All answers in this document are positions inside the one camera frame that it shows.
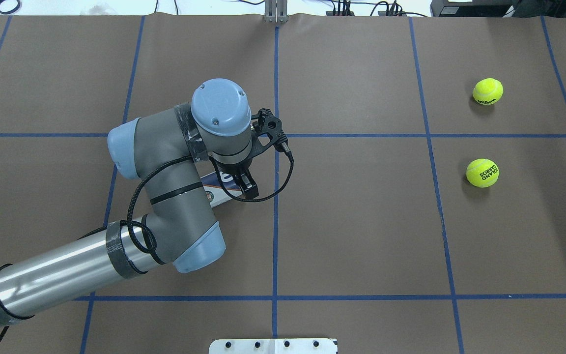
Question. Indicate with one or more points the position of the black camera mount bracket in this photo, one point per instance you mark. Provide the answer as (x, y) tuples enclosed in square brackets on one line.
[(266, 132)]

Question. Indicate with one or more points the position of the Wilson tennis ball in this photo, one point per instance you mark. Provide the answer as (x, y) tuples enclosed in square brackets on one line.
[(488, 91)]

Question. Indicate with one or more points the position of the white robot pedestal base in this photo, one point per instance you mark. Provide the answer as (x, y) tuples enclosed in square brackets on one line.
[(275, 346)]

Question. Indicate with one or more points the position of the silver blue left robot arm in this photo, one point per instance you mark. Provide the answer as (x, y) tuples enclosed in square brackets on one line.
[(160, 150)]

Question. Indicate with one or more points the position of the Roland Garros tennis ball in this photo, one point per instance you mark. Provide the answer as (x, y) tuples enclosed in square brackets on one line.
[(482, 173)]

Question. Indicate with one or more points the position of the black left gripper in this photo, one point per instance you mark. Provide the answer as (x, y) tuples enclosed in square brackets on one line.
[(234, 168)]

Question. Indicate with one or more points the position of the clear tennis ball can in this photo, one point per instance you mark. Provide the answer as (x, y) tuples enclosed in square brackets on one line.
[(212, 184)]

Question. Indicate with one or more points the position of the aluminium frame post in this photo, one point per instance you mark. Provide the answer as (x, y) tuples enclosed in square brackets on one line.
[(276, 11)]

